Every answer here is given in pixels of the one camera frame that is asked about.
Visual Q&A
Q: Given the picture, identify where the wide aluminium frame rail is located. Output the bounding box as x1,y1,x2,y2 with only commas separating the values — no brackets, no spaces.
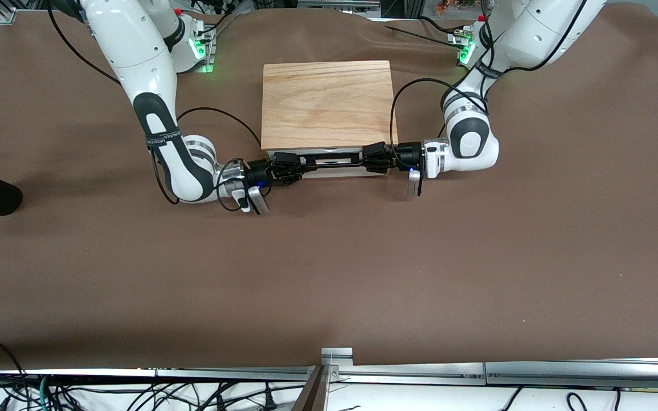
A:
486,358,658,390

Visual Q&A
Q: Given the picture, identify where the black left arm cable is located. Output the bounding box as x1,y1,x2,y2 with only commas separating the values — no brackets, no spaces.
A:
388,0,588,147

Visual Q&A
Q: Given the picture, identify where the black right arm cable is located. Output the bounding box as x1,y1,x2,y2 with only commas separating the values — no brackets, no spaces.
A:
48,0,262,213

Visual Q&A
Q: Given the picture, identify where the long aluminium frame rail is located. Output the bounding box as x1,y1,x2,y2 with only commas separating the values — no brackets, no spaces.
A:
0,367,316,382

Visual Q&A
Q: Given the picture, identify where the black metal drawer handle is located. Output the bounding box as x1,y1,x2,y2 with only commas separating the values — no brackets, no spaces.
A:
300,151,368,171

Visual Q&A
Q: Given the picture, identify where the orange background clutter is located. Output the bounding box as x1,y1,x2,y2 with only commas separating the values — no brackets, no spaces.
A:
435,0,481,16

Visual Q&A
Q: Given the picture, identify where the straight black cable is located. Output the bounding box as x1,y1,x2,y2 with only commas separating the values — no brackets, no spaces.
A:
385,24,462,43

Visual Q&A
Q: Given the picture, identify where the black base cable bundle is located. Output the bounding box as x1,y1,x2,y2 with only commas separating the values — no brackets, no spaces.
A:
189,0,252,35

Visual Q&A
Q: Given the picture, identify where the diagonal aluminium strut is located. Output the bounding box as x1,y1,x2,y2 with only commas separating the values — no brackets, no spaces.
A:
291,365,339,411

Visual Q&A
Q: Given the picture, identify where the aluminium centre bracket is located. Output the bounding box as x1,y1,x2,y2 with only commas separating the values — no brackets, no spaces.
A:
321,347,354,369

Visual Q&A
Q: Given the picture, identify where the curved black cable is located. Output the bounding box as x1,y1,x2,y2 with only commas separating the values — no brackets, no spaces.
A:
418,16,456,34

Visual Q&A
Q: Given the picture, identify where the medium aluminium frame rail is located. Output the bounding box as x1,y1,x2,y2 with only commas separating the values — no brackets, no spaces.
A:
335,362,487,386

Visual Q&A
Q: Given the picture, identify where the brown table cloth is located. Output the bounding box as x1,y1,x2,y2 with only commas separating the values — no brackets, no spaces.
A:
0,6,658,370

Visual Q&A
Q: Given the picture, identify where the aluminium back frame rail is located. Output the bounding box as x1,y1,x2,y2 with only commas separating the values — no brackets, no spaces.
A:
298,0,381,17

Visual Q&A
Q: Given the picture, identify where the wooden drawer cabinet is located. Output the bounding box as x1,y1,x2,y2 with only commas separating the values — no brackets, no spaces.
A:
260,61,399,181

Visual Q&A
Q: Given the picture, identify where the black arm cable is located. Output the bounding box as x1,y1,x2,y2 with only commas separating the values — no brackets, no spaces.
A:
48,0,262,213
388,0,588,147

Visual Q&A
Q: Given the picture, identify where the white-fronted wooden drawer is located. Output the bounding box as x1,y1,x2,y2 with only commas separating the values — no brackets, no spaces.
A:
267,147,394,166

